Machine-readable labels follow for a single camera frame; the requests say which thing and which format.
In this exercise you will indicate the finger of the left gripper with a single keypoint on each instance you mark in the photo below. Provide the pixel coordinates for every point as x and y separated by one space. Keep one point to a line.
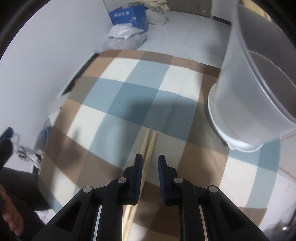
6 146

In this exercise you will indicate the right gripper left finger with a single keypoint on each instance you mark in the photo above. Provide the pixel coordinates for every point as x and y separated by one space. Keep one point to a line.
96 213

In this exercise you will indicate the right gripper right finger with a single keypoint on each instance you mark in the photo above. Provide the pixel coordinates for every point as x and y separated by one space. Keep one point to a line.
205 213

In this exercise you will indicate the person's left hand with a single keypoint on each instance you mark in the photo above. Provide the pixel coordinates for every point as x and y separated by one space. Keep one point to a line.
10 214

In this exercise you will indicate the plaid checked mat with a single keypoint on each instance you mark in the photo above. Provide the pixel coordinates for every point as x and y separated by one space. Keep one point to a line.
125 96

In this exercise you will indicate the white utensil holder cup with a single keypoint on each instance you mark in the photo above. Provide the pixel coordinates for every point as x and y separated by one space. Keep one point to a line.
253 100

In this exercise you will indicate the grey plastic parcel bag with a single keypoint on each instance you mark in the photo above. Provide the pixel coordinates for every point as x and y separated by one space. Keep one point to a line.
132 43

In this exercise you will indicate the white plastic parcel bag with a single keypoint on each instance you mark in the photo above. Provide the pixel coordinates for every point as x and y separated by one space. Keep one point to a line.
124 31

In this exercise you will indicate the blue cardboard box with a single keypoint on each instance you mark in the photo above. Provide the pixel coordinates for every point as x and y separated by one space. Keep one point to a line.
134 15

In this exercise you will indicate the beige cloth on sack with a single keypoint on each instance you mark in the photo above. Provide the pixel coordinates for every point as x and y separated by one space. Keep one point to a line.
156 10

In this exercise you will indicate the grey door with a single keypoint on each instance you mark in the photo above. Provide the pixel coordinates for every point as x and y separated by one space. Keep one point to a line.
197 7

